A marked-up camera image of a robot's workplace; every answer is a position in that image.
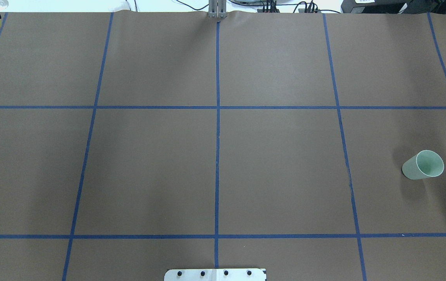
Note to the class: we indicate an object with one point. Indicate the green plastic cup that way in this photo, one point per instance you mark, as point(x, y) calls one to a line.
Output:
point(425, 164)

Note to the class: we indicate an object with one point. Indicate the black box with label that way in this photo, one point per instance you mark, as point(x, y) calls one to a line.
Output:
point(372, 6)

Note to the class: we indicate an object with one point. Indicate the aluminium frame post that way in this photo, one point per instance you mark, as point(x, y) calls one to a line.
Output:
point(217, 9)

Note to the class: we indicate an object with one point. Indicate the white pedestal column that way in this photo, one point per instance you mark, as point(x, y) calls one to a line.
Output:
point(232, 274)

